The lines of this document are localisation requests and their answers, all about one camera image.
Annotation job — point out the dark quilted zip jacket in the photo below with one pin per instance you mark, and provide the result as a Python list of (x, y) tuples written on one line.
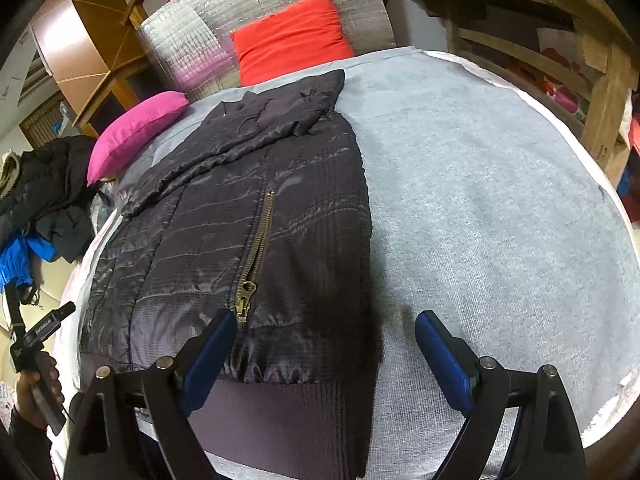
[(225, 220)]

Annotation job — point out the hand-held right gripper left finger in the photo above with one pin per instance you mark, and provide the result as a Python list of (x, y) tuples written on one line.
[(207, 360)]

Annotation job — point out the grey bed blanket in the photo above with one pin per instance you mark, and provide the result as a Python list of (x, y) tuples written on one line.
[(475, 210)]

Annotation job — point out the black puffer coat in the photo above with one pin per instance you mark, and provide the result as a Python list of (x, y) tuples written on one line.
[(55, 190)]

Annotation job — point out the red pillow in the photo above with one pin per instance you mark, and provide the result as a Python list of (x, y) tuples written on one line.
[(292, 40)]

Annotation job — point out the wooden chair frame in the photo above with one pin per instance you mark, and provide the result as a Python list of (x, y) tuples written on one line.
[(607, 90)]

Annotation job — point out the pink pillow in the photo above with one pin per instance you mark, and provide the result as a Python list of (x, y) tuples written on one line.
[(132, 130)]

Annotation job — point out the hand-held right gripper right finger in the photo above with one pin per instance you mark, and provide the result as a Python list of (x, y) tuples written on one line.
[(445, 360)]

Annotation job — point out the wooden lattice frame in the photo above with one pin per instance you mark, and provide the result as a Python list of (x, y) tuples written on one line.
[(42, 127)]

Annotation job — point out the person's left hand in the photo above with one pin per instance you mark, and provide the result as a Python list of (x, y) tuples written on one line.
[(30, 402)]

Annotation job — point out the wooden cabinet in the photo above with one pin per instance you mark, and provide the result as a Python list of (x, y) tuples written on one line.
[(85, 40)]

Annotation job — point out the person's left forearm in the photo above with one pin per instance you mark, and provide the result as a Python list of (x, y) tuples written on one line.
[(22, 452)]

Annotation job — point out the white mattress pad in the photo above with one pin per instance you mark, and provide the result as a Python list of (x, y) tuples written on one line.
[(550, 116)]

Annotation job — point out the red floral patterned cloth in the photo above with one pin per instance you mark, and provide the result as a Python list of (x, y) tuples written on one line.
[(562, 70)]

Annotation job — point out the beige fleece garment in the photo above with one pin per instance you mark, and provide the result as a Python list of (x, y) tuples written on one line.
[(7, 175)]

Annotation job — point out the blue jacket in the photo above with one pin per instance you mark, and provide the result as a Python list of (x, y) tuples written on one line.
[(17, 260)]

